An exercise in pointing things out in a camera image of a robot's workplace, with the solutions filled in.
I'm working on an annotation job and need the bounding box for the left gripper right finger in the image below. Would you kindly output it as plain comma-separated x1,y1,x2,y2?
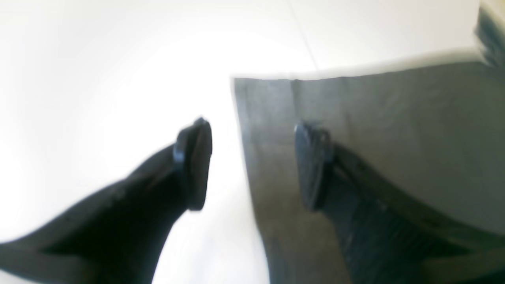
294,122,505,284

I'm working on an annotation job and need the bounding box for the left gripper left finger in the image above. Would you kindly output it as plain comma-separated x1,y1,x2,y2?
1,118,213,284

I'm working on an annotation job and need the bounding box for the grey T-shirt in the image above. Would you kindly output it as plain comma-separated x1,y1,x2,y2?
233,62,504,284

